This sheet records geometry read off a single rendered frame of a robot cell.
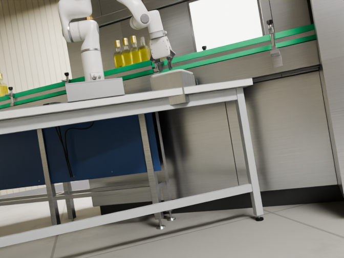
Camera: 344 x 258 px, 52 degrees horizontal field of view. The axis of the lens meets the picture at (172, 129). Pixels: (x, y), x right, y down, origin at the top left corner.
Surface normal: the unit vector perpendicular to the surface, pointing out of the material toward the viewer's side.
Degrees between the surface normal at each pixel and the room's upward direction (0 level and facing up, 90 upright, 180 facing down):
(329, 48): 90
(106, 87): 90
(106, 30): 90
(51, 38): 90
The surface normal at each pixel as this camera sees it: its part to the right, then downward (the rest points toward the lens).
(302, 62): -0.36, 0.05
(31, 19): 0.25, -0.05
